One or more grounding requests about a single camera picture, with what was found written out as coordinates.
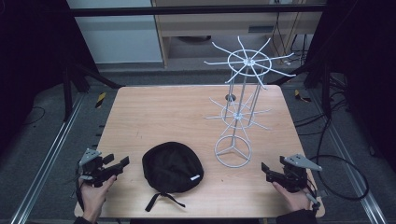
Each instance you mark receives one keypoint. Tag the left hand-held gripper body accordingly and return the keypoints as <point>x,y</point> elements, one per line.
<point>93,171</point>

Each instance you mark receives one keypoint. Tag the black metal stand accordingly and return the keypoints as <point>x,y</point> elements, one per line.
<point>317,81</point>
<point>77,81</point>

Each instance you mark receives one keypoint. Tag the person's right hand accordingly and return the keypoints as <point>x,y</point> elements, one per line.
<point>294,199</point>

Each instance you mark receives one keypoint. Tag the white cabinet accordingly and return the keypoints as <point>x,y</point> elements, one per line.
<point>118,37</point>

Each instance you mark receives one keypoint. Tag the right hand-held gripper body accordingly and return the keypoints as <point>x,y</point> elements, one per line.
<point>292,175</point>

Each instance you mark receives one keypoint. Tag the black curtain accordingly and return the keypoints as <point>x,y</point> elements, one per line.
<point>364,77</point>
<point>31,62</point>

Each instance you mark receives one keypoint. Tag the yellow black striped marker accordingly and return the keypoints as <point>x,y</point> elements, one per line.
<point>301,95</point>
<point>100,100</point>

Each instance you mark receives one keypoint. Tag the black horizontal bar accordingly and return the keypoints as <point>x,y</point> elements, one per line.
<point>186,11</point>

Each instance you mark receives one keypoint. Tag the person's left hand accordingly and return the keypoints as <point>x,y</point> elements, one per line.
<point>95,194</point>

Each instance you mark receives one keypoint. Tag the wooden desk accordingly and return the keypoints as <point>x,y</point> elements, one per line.
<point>218,21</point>

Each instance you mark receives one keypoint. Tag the aluminium floor rail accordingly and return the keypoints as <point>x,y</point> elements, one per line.
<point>351,165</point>
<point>46,158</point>

